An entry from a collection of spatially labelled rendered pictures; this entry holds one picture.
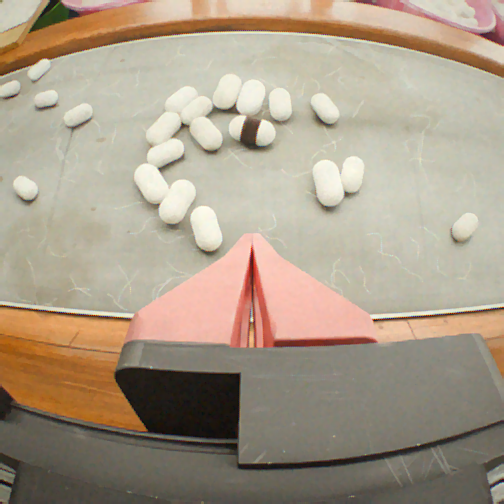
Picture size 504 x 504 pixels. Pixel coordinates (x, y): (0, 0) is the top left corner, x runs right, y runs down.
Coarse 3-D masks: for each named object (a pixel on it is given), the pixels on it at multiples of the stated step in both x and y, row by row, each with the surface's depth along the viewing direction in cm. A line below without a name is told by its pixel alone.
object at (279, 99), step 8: (280, 88) 26; (272, 96) 26; (280, 96) 26; (288, 96) 26; (272, 104) 26; (280, 104) 25; (288, 104) 26; (272, 112) 26; (280, 112) 26; (288, 112) 26; (280, 120) 26
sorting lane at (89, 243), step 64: (64, 64) 30; (128, 64) 29; (192, 64) 29; (256, 64) 29; (320, 64) 29; (384, 64) 29; (448, 64) 30; (0, 128) 28; (64, 128) 27; (128, 128) 27; (320, 128) 27; (384, 128) 27; (448, 128) 27; (0, 192) 26; (64, 192) 26; (128, 192) 26; (256, 192) 25; (384, 192) 25; (448, 192) 26; (0, 256) 24; (64, 256) 24; (128, 256) 24; (192, 256) 24; (320, 256) 24; (384, 256) 24; (448, 256) 24
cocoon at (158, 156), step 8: (160, 144) 25; (168, 144) 25; (176, 144) 25; (152, 152) 24; (160, 152) 24; (168, 152) 25; (176, 152) 25; (152, 160) 25; (160, 160) 25; (168, 160) 25
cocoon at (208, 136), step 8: (200, 120) 25; (208, 120) 25; (192, 128) 25; (200, 128) 25; (208, 128) 25; (216, 128) 25; (200, 136) 25; (208, 136) 25; (216, 136) 25; (200, 144) 25; (208, 144) 25; (216, 144) 25
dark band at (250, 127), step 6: (246, 120) 25; (252, 120) 25; (258, 120) 25; (246, 126) 24; (252, 126) 24; (258, 126) 24; (246, 132) 25; (252, 132) 25; (240, 138) 25; (246, 138) 25; (252, 138) 25; (252, 144) 26
